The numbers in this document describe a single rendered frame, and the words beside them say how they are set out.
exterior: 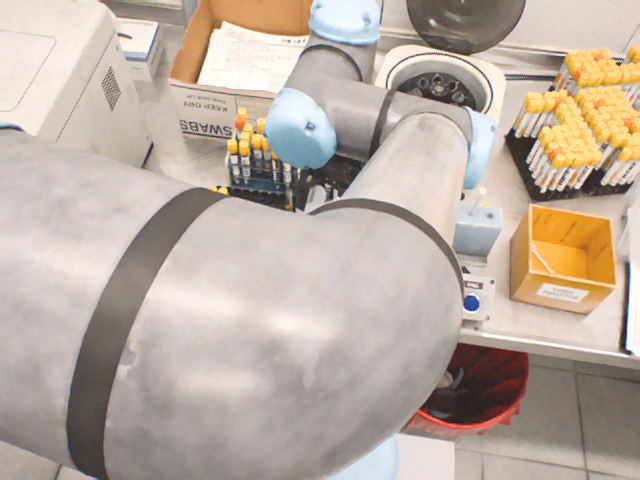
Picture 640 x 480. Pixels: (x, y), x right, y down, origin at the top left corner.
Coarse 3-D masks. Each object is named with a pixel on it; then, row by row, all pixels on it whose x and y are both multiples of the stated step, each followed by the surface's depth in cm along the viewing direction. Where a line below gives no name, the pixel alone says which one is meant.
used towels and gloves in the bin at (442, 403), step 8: (448, 376) 155; (440, 384) 153; (448, 384) 153; (456, 384) 154; (440, 392) 151; (448, 392) 151; (456, 392) 152; (464, 392) 154; (432, 400) 150; (440, 400) 150; (448, 400) 150; (456, 400) 150; (432, 408) 149; (440, 408) 149; (448, 408) 149; (456, 408) 150; (440, 416) 149; (448, 416) 149; (456, 416) 150
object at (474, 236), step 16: (464, 208) 91; (480, 208) 91; (496, 208) 92; (464, 224) 90; (480, 224) 90; (496, 224) 90; (464, 240) 94; (480, 240) 93; (496, 240) 93; (464, 256) 97; (480, 256) 97
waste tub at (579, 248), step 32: (544, 224) 95; (576, 224) 94; (608, 224) 91; (512, 256) 97; (544, 256) 98; (576, 256) 98; (608, 256) 89; (512, 288) 93; (544, 288) 89; (576, 288) 87; (608, 288) 85
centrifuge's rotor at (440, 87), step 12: (432, 72) 108; (408, 84) 106; (420, 84) 107; (432, 84) 104; (444, 84) 104; (456, 84) 106; (420, 96) 105; (432, 96) 103; (444, 96) 103; (456, 96) 106; (468, 96) 104
